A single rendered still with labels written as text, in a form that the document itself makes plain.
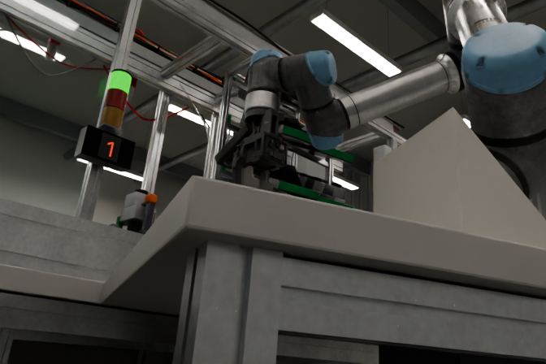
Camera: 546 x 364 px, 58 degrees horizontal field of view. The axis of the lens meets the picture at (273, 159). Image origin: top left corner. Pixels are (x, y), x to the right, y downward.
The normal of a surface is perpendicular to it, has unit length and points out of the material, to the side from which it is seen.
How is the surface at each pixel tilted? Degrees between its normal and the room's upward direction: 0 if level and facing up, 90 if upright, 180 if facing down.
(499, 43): 62
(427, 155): 90
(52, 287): 90
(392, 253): 90
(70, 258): 90
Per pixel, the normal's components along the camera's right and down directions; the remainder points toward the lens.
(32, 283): 0.69, -0.23
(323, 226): 0.39, -0.33
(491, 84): -0.66, 0.48
